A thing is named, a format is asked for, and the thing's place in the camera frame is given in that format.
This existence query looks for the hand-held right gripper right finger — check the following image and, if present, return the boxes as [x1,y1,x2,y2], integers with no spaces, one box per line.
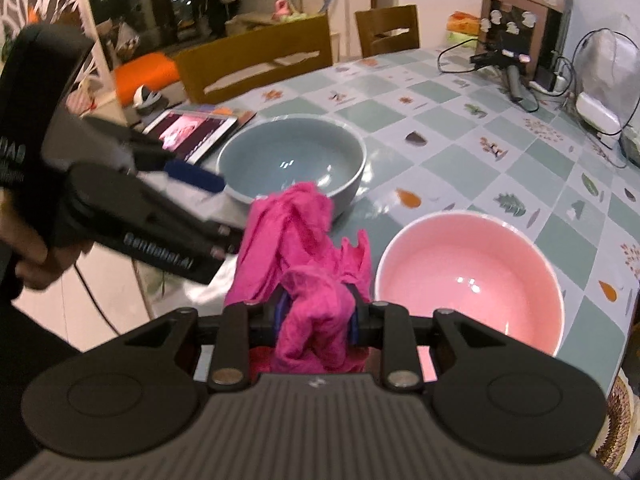
[347,286,506,393]

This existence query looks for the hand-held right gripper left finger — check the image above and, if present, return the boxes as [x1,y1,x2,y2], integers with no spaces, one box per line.
[122,290,291,393]

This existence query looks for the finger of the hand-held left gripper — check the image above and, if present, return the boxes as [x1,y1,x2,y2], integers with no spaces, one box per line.
[94,117,227,194]
[149,196,247,262]

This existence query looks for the pink cloth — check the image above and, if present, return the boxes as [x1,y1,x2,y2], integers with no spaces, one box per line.
[223,181,373,375]

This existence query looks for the grey bowl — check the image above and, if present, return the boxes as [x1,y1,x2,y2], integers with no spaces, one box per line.
[216,114,368,218]

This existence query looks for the pink bowl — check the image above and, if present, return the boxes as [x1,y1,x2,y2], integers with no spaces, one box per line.
[374,210,566,386]

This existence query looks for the person's left hand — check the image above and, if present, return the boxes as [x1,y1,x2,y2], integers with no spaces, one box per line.
[0,199,68,292]

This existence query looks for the tablet with lit screen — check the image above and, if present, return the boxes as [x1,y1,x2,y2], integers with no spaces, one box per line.
[141,109,239,165]

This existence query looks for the brown book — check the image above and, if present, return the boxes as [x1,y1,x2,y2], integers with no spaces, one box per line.
[200,105,258,133]

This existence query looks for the white and black object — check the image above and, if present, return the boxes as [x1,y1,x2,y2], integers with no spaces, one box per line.
[132,85,165,113]

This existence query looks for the orange cushion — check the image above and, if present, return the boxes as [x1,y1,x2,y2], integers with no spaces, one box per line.
[112,51,182,100]

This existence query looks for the wooden chair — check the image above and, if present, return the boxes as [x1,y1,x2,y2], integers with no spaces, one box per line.
[174,14,335,107]
[354,4,421,59]

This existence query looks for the dark display cabinet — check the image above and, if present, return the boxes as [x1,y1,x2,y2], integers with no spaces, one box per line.
[82,0,201,61]

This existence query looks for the person's dark clothing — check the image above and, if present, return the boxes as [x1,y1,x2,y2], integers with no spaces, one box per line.
[0,260,88,466]

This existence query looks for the woven mat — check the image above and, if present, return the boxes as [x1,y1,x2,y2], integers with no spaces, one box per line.
[594,374,637,472]

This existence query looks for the black power adapter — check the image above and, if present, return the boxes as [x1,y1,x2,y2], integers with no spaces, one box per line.
[532,67,557,93]

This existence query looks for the white power strip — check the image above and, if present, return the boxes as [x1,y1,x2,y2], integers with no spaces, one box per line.
[529,76,572,95]

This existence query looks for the white device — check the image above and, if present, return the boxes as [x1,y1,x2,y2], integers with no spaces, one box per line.
[575,91,625,135]

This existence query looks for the dark phone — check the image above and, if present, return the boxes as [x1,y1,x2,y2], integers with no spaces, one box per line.
[619,135,640,167]

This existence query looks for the cardboard box with stickers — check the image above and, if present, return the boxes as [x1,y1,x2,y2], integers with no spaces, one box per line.
[479,0,575,78]

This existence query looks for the clear plastic bag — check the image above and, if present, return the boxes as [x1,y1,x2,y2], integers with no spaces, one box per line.
[580,14,640,111]

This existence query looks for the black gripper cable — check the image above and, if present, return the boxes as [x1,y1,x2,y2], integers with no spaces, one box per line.
[74,259,122,336]

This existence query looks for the black camera on tripod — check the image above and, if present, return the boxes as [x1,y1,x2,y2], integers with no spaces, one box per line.
[469,47,540,113]

